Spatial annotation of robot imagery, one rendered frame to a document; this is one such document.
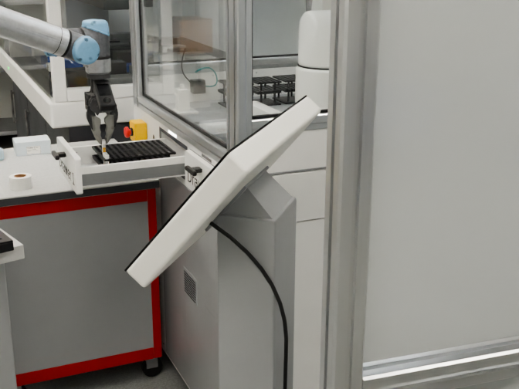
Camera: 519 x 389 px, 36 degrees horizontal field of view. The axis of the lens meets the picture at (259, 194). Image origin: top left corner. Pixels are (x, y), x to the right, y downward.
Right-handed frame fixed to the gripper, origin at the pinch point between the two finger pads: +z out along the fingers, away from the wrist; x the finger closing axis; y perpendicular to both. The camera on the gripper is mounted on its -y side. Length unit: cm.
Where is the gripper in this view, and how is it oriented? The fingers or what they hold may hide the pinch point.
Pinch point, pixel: (103, 140)
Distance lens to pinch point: 244.2
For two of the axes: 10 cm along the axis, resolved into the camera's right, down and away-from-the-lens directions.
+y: -4.0, -2.9, 8.7
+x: -9.2, 1.2, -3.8
